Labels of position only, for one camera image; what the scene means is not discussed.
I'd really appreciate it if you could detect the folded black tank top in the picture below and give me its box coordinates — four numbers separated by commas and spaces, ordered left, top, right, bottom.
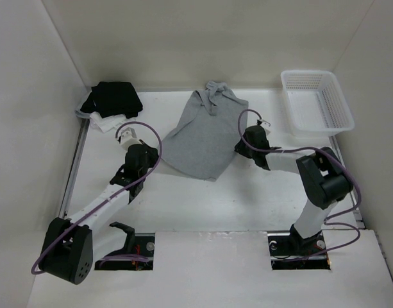
76, 81, 143, 119

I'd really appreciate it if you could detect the grey tank top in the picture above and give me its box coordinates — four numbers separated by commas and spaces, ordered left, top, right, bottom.
162, 81, 249, 180

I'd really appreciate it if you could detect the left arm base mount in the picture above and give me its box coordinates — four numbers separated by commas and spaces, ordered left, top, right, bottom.
94, 222, 156, 271

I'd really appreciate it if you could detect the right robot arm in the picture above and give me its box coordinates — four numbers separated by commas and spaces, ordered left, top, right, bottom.
235, 125, 353, 254

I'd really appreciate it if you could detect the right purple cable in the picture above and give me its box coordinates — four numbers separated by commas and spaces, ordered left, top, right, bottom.
237, 108, 364, 262

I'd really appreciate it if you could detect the folded white tank top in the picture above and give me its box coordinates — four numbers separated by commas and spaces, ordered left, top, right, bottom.
74, 94, 141, 133

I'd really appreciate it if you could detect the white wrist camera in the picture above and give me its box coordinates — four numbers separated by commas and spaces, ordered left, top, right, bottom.
117, 127, 140, 151
256, 119, 271, 135

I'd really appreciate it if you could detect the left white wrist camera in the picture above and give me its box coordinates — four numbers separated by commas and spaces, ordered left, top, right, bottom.
117, 127, 140, 151

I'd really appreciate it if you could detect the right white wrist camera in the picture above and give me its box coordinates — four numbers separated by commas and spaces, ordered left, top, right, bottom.
256, 119, 271, 135

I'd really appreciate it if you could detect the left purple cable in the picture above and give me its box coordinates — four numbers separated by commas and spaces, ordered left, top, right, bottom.
31, 121, 163, 275

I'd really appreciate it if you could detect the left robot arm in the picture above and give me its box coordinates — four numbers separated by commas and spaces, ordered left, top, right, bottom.
31, 141, 160, 285

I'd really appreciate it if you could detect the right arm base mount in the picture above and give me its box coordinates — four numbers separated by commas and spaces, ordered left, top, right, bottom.
267, 227, 330, 270

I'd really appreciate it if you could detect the white plastic basket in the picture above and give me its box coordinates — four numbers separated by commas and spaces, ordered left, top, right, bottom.
280, 70, 355, 137

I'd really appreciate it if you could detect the purple cable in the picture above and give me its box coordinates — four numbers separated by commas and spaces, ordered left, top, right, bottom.
237, 108, 364, 262
31, 121, 163, 275

